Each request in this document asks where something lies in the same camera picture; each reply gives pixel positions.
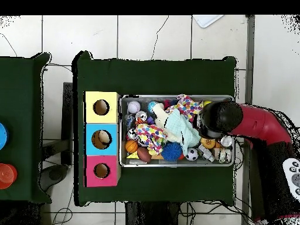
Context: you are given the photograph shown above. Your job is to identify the polka dot cloth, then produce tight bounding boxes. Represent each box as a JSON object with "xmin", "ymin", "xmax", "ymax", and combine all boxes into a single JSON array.
[
  {"xmin": 164, "ymin": 94, "xmax": 204, "ymax": 123},
  {"xmin": 134, "ymin": 123, "xmax": 168, "ymax": 155}
]

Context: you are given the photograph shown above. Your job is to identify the shallow clear mesh bin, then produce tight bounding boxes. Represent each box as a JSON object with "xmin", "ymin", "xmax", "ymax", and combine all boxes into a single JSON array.
[{"xmin": 119, "ymin": 94, "xmax": 236, "ymax": 168}]

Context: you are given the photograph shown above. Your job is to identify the wooden box with three holes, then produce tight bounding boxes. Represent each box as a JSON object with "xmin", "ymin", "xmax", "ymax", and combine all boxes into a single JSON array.
[{"xmin": 83, "ymin": 91, "xmax": 122, "ymax": 188}]

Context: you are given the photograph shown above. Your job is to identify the cream knit cloth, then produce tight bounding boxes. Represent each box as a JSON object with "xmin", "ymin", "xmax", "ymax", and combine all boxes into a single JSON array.
[{"xmin": 152, "ymin": 103, "xmax": 182, "ymax": 144}]

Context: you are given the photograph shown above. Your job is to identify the blue globe ball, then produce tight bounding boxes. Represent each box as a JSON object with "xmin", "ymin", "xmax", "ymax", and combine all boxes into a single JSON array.
[{"xmin": 146, "ymin": 101, "xmax": 159, "ymax": 113}]

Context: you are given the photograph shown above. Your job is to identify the white baseball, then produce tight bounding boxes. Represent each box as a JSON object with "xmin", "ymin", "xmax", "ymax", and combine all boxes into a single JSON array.
[{"xmin": 127, "ymin": 100, "xmax": 141, "ymax": 114}]

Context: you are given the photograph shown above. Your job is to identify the small orange basketball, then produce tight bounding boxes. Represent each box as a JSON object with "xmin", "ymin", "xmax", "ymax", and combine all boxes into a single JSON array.
[{"xmin": 124, "ymin": 139, "xmax": 139, "ymax": 154}]

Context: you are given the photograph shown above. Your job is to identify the mint green knit cloth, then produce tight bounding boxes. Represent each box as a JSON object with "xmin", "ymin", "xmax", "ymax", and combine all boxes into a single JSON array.
[{"xmin": 163, "ymin": 108, "xmax": 202, "ymax": 156}]

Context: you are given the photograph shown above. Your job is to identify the small brown football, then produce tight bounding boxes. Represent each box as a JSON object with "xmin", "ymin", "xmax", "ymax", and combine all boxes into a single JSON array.
[{"xmin": 137, "ymin": 146, "xmax": 152, "ymax": 163}]

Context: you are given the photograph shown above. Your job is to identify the blue spiky ball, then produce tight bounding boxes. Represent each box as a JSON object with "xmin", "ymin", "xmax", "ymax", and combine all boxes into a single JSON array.
[{"xmin": 161, "ymin": 141, "xmax": 183, "ymax": 162}]

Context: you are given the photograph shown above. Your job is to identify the small soccer ball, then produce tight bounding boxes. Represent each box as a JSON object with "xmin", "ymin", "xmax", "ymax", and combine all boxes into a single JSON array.
[{"xmin": 185, "ymin": 147, "xmax": 199, "ymax": 162}]

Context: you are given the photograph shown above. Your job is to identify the white flat tray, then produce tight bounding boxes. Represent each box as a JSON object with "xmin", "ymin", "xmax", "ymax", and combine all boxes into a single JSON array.
[{"xmin": 192, "ymin": 15, "xmax": 224, "ymax": 29}]

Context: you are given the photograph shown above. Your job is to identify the dark green side table cloth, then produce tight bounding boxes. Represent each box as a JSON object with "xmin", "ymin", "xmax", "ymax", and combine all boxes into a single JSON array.
[{"xmin": 0, "ymin": 52, "xmax": 53, "ymax": 204}]

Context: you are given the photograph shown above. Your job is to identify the blue plastic cup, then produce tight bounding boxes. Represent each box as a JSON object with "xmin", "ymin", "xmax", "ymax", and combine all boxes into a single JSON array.
[{"xmin": 0, "ymin": 122, "xmax": 9, "ymax": 151}]

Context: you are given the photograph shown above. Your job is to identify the red plastic cup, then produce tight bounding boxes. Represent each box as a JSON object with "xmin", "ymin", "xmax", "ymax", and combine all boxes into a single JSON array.
[{"xmin": 0, "ymin": 163, "xmax": 18, "ymax": 190}]

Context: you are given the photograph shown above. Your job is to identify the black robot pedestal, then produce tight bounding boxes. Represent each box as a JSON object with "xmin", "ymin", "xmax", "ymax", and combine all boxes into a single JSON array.
[{"xmin": 125, "ymin": 201, "xmax": 181, "ymax": 225}]

